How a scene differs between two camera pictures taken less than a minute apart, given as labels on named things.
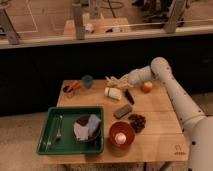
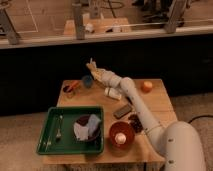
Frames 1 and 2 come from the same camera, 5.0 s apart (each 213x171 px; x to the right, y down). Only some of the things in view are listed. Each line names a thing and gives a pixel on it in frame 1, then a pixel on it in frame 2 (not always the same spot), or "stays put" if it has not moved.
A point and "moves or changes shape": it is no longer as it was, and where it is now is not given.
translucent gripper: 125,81 to 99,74
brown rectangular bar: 122,112 stays put
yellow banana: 122,82 moves or changes shape
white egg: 120,138 stays put
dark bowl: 87,127 stays put
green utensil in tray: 50,133 stays put
